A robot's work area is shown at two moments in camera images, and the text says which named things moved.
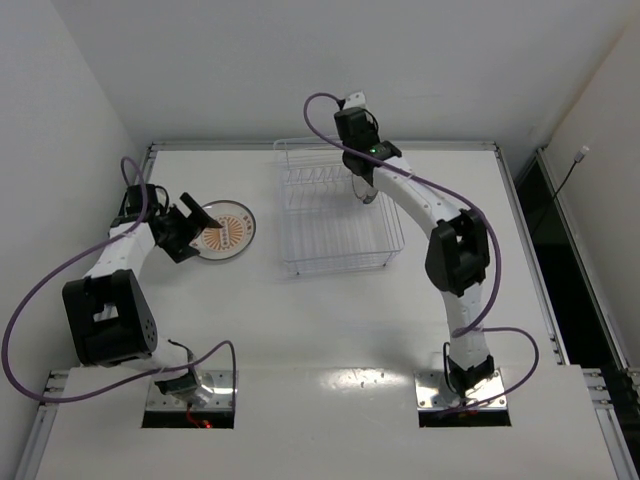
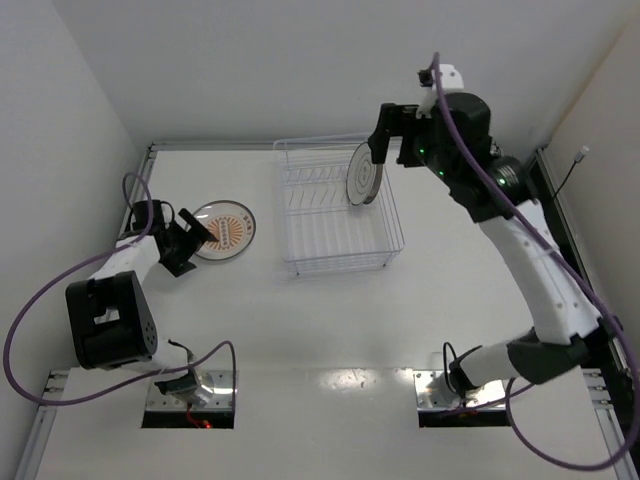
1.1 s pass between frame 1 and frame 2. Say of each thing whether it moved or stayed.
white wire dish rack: stayed
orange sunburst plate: stayed
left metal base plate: stayed
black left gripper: moved
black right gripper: moved
